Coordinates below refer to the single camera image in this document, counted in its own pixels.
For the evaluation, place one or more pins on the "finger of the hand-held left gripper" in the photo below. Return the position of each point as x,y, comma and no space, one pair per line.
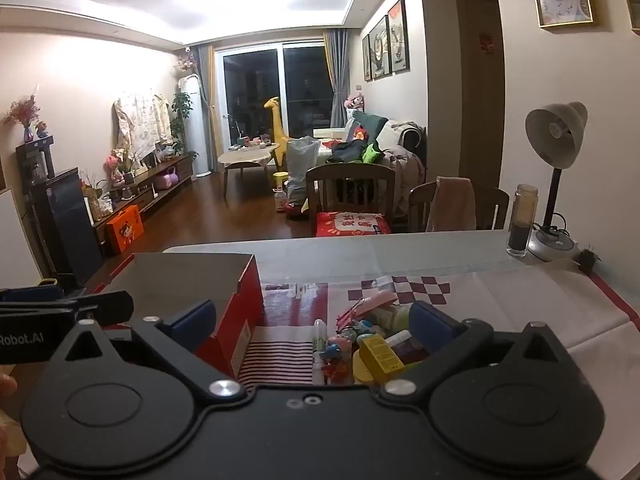
30,294
110,307

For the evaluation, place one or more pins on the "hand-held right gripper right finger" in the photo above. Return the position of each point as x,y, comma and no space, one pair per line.
432,322

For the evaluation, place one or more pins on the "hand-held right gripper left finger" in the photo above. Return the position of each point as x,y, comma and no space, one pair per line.
192,317

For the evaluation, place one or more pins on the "red and white cardboard box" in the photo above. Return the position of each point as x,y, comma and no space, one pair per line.
190,275

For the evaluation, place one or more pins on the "pink round case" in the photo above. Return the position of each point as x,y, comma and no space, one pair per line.
382,300

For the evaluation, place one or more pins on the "yellow small carton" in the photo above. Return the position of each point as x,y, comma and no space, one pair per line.
381,357

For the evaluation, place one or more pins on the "white and blue astronaut toy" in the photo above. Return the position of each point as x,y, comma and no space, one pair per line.
361,326

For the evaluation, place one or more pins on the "pink binder clip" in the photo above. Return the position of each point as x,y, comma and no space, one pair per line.
350,317

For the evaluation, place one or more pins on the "orange toy figure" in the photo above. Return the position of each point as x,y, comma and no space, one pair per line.
334,371

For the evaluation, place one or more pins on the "person's left hand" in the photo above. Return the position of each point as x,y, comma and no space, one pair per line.
6,385

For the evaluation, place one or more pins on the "orange printed carton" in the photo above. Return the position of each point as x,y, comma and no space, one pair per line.
125,230

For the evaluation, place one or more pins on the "black tall cabinet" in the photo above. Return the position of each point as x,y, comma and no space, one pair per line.
65,220

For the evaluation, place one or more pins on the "red checkered cloth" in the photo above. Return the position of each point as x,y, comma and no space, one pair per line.
525,300

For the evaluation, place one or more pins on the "pink towel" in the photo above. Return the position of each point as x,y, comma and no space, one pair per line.
452,205

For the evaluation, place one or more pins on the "red printed seat cushion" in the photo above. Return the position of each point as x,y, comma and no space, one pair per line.
352,224

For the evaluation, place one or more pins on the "glass bottle with dark liquid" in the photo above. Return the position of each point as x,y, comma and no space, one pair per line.
522,220

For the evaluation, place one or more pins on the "pink toy bag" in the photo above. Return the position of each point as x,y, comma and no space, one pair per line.
166,178

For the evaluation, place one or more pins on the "white plastic jug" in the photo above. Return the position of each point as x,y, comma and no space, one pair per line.
280,200

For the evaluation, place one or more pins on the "red floor cushion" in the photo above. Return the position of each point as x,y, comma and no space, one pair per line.
297,211

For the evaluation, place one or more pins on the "wooden tv cabinet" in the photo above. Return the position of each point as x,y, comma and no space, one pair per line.
165,167

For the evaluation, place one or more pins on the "yellow stool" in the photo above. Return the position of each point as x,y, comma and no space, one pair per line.
281,177

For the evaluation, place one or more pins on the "black plug adapter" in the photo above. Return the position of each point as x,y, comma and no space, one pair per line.
586,260

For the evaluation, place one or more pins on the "wooden coffee table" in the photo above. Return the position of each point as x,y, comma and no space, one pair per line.
247,157

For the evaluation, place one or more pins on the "wooden slatted dining chair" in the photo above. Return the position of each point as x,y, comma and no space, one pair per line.
350,172

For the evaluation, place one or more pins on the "vase with pink flowers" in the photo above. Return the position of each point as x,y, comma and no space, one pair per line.
25,115

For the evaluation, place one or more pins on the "grey plastic bag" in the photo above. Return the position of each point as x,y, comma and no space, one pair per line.
300,170

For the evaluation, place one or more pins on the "hanging printed cloth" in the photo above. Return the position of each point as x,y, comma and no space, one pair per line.
140,120

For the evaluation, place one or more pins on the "sofa with clothes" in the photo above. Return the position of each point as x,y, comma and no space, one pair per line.
395,135

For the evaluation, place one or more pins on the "white standing air conditioner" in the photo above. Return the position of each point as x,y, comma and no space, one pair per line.
197,125

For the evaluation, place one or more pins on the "yellow giraffe toy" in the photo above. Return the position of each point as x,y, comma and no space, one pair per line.
277,130

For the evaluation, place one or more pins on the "green potted plant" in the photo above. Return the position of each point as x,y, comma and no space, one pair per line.
181,110

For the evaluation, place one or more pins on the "grey curtain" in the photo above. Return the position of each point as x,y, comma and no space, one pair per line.
337,75
207,110

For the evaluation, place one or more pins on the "wooden door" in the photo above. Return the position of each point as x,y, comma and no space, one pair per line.
477,110

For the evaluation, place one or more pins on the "grey desk lamp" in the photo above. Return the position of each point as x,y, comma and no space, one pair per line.
555,135

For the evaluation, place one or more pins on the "pink plush doll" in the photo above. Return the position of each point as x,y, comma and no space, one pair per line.
353,101

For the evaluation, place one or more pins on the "sliding glass door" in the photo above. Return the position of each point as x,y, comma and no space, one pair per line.
270,75

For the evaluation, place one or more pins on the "narrow framed wall picture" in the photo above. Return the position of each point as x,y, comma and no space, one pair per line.
367,57

